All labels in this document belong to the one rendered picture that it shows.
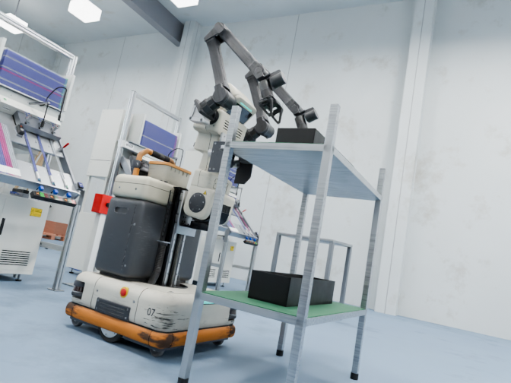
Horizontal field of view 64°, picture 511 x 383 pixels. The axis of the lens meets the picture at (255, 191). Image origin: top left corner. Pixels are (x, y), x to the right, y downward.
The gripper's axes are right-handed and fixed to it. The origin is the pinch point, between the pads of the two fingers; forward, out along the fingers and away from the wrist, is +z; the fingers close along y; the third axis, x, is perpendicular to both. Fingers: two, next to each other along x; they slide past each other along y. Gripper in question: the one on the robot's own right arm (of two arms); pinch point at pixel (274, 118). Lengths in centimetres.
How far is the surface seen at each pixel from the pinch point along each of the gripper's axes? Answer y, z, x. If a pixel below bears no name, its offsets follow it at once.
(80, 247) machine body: 123, -42, 269
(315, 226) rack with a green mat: -22, 59, -10
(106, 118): 121, -164, 215
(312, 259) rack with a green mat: -22, 69, -6
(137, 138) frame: 132, -132, 188
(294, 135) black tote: -6.8, 15.8, -8.5
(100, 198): 79, -53, 190
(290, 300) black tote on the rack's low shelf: -1, 78, 14
